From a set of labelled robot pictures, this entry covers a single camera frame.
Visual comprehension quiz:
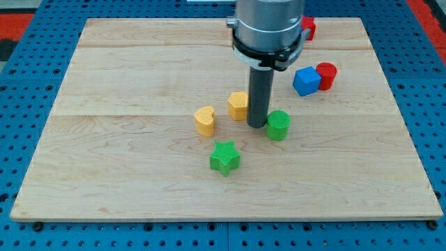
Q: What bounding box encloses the green cylinder block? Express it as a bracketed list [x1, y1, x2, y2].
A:
[266, 110, 291, 141]

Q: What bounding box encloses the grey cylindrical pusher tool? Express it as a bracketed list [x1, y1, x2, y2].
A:
[247, 68, 274, 128]

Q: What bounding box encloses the red block behind arm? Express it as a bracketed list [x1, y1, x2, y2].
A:
[301, 16, 317, 40]

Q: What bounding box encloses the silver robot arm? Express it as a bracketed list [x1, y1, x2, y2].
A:
[226, 0, 310, 71]

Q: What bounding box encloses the yellow heart block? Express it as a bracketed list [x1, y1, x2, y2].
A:
[194, 106, 215, 137]

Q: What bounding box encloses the yellow pentagon block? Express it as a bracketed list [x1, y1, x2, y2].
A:
[228, 91, 248, 121]

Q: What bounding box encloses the green star block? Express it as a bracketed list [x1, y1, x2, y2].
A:
[210, 140, 240, 176]

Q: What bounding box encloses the wooden board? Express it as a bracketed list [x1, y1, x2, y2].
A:
[10, 17, 443, 222]

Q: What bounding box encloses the blue cube block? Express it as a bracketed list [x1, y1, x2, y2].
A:
[293, 66, 321, 96]

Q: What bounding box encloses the red cylinder block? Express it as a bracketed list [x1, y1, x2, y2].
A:
[316, 62, 337, 91]

